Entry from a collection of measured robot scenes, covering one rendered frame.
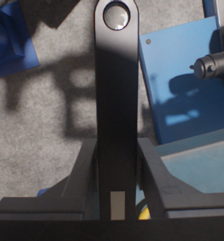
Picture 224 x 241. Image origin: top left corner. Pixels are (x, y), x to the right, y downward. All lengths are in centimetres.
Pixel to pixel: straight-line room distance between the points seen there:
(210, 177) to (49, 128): 127
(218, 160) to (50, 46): 126
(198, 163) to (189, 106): 103
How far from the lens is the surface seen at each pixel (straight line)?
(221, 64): 92
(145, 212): 30
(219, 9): 141
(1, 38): 128
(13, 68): 148
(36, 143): 153
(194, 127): 139
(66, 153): 150
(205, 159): 32
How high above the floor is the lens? 131
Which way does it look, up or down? 75 degrees down
